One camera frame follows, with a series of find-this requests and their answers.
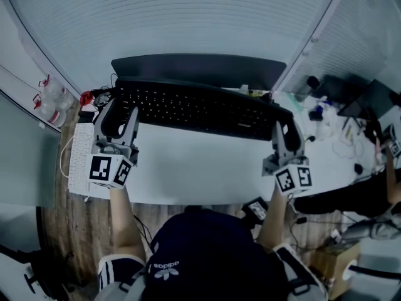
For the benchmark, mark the black office chair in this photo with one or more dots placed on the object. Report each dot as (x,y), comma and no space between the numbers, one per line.
(37,271)

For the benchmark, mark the black computer mouse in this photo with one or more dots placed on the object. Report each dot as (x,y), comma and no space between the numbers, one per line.
(313,81)
(358,168)

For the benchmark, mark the small red object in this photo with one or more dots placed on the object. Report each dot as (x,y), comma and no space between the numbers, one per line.
(86,98)

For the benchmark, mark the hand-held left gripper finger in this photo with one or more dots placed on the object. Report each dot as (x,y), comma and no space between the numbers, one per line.
(101,130)
(134,130)

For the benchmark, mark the person's left forearm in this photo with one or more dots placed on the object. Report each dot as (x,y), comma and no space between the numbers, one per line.
(125,221)

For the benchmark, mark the grey cabinet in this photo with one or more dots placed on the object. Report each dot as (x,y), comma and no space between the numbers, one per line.
(25,155)

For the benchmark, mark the black laptop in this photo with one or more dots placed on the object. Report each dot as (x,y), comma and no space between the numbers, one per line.
(372,102)

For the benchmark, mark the person's right forearm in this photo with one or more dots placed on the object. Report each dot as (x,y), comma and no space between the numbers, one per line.
(272,221)

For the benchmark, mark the cardboard box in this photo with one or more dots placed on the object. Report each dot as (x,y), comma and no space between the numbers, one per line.
(332,268)

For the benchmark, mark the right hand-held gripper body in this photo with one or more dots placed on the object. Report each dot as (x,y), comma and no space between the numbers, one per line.
(294,179)

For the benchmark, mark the person's navy striped shirt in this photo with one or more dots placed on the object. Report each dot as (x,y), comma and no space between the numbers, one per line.
(213,256)

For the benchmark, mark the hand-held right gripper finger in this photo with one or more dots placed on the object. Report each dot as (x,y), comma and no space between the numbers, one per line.
(296,143)
(279,143)

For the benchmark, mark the black keyboard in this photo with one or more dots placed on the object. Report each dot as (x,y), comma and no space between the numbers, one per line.
(203,111)

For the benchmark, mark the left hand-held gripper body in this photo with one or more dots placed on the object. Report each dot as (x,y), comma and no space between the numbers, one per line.
(106,171)

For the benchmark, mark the white keyboard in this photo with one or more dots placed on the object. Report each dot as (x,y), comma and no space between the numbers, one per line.
(80,161)

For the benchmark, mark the white power strip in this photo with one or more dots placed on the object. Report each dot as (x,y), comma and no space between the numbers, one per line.
(336,235)

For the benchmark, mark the yellow papers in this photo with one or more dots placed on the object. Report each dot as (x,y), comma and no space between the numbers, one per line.
(258,93)

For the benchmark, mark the black monitor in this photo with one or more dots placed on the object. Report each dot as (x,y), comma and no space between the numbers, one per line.
(338,88)
(200,71)

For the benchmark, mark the white slatted window blind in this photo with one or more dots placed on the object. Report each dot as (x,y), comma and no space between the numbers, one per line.
(172,20)
(354,42)

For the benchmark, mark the black power adapter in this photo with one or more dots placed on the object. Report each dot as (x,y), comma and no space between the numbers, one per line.
(301,220)

